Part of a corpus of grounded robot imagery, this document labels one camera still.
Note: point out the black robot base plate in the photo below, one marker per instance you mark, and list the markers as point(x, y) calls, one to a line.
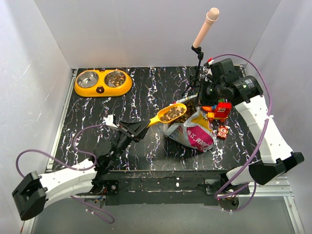
point(158, 187)

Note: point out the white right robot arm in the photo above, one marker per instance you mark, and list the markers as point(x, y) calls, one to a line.
point(272, 156)

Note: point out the black microphone stand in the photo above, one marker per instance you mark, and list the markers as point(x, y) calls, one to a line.
point(195, 79)

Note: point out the yellow double pet bowl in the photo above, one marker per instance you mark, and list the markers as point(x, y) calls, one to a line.
point(98, 84)

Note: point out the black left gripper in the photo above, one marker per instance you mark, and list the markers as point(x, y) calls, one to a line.
point(138, 128)

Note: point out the yellow plastic scoop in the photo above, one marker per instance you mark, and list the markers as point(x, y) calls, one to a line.
point(169, 114)

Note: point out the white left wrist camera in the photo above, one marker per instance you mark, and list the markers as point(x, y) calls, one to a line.
point(111, 121)

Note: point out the red toy brick vehicle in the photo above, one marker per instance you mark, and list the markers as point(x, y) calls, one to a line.
point(218, 112)

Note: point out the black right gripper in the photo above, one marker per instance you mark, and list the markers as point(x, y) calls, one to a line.
point(203, 100)

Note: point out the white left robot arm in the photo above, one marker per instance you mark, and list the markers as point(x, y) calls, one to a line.
point(36, 192)

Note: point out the red number toy block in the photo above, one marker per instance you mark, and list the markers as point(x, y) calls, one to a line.
point(222, 132)

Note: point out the pink microphone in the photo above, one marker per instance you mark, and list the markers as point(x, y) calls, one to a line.
point(211, 17)

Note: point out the cat food bag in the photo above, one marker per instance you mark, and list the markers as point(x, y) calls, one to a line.
point(191, 129)

